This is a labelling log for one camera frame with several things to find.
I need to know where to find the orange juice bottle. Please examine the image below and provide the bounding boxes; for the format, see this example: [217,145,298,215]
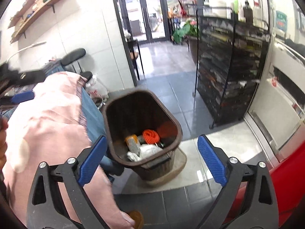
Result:
[125,134,141,156]

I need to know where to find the white tissue wad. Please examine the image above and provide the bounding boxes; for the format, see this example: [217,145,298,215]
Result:
[127,144,163,162]

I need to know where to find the orange foam fruit net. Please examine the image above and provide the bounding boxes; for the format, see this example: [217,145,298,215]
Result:
[142,129,160,144]

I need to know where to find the brown trash bin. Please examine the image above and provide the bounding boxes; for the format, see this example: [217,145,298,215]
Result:
[102,90,183,181]

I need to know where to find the left hand gold nails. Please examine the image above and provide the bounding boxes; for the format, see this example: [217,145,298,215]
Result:
[0,118,8,170]

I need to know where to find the white gooseneck lamp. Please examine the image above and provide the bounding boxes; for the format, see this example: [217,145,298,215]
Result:
[6,41,46,63]

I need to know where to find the pink polka dot blanket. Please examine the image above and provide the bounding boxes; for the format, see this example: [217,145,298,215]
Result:
[3,71,133,228]

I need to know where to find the red cabinet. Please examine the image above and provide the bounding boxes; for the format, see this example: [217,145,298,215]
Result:
[225,144,304,228]

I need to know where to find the white plastic bag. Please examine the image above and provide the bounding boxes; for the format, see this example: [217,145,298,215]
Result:
[85,75,109,100]

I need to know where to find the blue bed skirt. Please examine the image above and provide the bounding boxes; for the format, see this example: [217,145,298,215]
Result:
[82,88,124,176]

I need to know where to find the brown shoe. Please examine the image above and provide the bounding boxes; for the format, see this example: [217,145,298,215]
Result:
[127,210,144,229]

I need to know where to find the black chair by door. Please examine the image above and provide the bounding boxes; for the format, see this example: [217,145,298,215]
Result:
[127,39,145,80]

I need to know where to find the green potted plant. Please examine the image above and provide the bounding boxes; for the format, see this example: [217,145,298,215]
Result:
[172,19,197,44]

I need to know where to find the wooden wall shelf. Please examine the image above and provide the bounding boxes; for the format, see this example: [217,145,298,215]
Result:
[8,0,61,44]

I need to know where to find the black wire rack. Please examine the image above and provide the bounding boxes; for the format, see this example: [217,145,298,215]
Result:
[193,6,271,129]

